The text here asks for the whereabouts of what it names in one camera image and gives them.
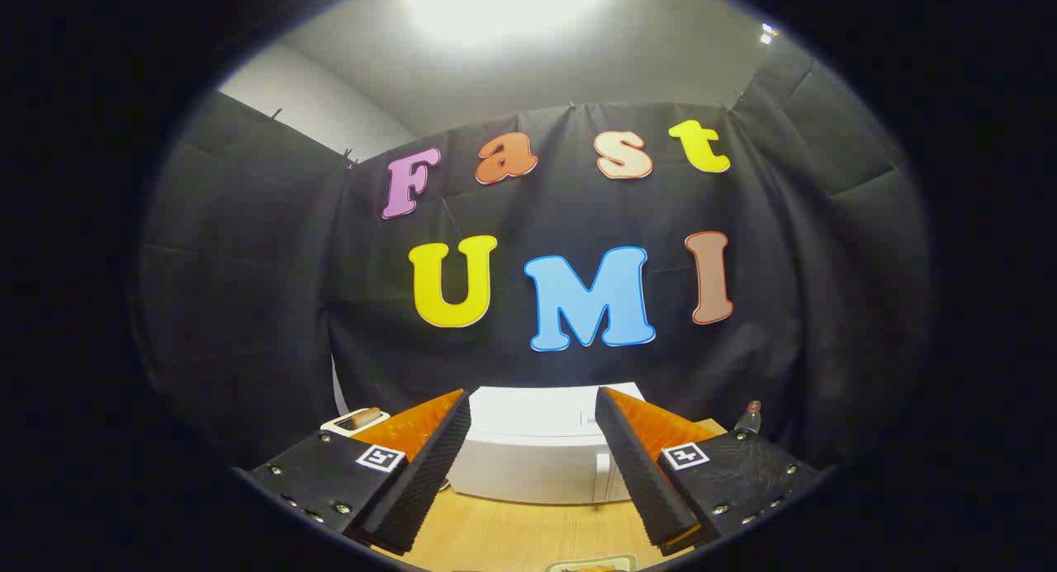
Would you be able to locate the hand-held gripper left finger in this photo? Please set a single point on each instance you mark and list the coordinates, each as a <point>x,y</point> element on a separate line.
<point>421,473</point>

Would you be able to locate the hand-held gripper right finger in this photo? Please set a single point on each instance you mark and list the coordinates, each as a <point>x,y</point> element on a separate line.
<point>640,473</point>

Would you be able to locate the white microwave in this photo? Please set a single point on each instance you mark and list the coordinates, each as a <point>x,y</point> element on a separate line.
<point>537,448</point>

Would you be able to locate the cream food plate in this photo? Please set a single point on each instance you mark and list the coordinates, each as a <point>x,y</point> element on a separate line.
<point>570,564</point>

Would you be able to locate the toast bread slice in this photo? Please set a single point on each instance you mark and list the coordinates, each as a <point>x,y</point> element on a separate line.
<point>362,418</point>

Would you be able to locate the cream toaster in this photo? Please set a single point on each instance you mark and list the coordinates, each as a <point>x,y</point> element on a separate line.
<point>343,424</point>

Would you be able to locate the clear plastic water bottle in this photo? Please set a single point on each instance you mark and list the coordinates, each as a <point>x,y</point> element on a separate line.
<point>748,419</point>

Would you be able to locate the small ceiling spotlight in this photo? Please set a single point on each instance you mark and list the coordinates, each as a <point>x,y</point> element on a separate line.
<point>768,33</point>

